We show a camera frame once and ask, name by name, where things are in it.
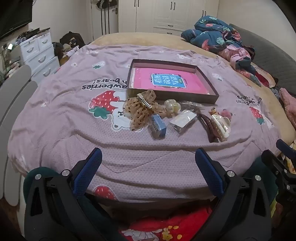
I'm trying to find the earring card in clear packet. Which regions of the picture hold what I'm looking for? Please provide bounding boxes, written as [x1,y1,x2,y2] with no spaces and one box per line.
[179,100,205,111]

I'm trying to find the pile of clothes and bags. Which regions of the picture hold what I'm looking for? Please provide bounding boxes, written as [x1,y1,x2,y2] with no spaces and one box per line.
[52,42,80,67]

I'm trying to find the cream hair claw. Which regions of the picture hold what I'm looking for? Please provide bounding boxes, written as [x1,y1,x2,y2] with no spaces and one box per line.
[209,113,232,142]

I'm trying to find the brown dotted bow hair clip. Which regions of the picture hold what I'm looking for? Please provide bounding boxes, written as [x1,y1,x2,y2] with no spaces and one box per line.
[124,90,167,132]

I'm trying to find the black television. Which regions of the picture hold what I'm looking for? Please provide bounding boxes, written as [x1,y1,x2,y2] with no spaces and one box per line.
[0,0,33,40]

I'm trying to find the black bag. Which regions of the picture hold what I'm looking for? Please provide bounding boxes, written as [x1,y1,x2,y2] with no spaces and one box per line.
[60,31,86,48]

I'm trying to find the red pillow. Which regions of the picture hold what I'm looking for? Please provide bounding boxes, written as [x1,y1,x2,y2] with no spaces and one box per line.
[254,69,279,89]

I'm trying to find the brown shallow cardboard box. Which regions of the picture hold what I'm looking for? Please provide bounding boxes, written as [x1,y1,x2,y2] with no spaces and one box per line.
[126,59,220,105]

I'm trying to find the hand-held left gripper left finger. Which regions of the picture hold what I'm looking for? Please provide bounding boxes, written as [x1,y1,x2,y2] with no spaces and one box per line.
[24,147,127,241]

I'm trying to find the red floral cloth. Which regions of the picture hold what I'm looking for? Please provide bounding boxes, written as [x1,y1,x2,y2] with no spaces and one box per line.
[118,206,213,241]

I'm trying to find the hanging bags on door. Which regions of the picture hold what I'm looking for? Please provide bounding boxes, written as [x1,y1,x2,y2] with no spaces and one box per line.
[91,0,119,35]

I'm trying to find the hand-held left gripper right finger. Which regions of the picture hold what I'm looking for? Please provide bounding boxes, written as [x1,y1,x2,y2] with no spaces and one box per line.
[195,148,271,241]

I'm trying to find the dark brown hair clip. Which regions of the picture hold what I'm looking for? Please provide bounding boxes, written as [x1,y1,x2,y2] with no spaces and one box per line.
[198,112,219,143]

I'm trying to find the dark green cloth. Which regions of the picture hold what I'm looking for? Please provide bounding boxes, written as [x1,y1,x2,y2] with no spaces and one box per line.
[245,157,281,202]

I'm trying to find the purple strawberry print blanket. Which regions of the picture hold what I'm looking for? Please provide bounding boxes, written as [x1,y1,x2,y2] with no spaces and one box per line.
[7,44,285,205]

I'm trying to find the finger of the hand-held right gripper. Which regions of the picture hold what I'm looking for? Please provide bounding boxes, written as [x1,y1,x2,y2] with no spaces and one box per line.
[276,139,296,162]
[261,150,296,186]

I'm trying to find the dark blue floral quilt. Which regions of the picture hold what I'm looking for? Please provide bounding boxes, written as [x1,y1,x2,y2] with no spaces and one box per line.
[181,15,262,87]

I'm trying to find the white drawer chest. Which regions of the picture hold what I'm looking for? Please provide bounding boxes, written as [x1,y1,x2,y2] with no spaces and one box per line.
[17,30,60,82]

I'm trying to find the pink book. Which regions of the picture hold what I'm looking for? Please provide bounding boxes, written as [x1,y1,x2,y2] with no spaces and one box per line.
[132,67,212,95]

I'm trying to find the pink fuzzy cloth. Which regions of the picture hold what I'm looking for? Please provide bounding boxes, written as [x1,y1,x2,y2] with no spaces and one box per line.
[279,88,296,129]

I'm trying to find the white door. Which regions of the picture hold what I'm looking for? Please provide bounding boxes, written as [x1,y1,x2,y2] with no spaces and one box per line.
[91,0,137,41]

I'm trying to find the pink pompom hair clip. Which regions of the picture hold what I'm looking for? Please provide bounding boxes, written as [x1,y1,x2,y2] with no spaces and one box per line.
[218,109,234,121]

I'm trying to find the white wardrobe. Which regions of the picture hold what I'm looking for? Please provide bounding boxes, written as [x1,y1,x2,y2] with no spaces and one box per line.
[136,0,221,37]

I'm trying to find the clear yellowish hair claw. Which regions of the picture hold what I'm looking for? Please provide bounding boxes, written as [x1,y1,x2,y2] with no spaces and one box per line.
[164,99,182,115]

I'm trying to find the blue hair claw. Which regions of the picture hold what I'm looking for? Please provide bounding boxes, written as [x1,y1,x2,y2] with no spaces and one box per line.
[151,114,167,139]

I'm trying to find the white box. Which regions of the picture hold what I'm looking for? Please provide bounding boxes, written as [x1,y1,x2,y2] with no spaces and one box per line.
[170,109,198,133]

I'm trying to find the grey padded headboard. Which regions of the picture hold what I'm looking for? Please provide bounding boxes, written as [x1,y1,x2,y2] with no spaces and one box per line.
[229,23,296,91]

